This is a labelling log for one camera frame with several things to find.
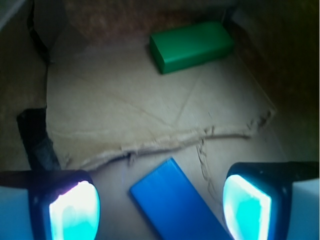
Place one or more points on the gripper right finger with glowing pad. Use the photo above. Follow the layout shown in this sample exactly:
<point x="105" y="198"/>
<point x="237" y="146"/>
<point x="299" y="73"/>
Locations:
<point x="272" y="200"/>

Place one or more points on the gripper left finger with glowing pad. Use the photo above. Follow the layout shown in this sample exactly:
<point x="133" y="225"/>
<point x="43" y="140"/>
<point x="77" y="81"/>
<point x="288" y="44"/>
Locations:
<point x="48" y="205"/>

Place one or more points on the blue rectangular block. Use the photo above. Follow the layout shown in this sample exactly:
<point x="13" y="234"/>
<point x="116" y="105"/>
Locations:
<point x="174" y="207"/>

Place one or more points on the green rectangular block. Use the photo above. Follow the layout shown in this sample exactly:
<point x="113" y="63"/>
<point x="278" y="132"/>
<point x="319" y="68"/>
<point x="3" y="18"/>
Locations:
<point x="188" y="46"/>

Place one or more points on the brown paper bag tray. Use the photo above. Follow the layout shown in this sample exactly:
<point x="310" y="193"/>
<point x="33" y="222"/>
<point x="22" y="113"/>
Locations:
<point x="87" y="66"/>

